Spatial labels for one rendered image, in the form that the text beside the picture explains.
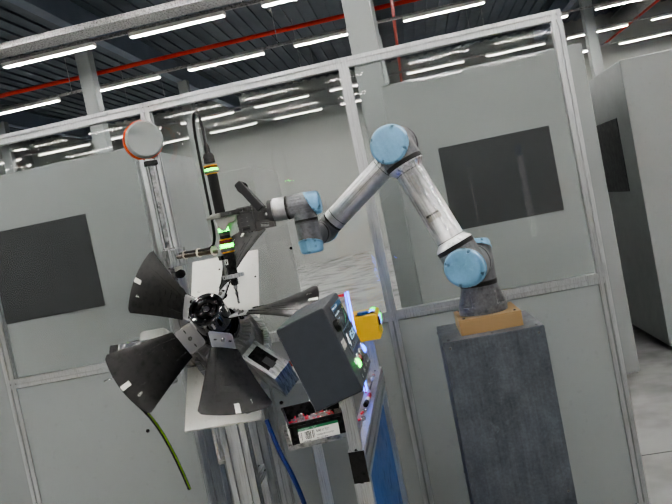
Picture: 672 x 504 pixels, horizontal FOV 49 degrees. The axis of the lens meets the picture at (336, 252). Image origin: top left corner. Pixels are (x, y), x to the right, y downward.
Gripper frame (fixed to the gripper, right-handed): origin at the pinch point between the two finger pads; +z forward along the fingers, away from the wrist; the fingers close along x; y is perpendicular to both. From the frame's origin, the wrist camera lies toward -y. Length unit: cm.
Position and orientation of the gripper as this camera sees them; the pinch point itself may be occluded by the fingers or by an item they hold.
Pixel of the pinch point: (211, 216)
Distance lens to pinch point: 237.5
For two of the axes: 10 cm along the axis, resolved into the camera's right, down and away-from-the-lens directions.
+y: 2.0, 9.8, 0.5
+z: -9.7, 1.9, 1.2
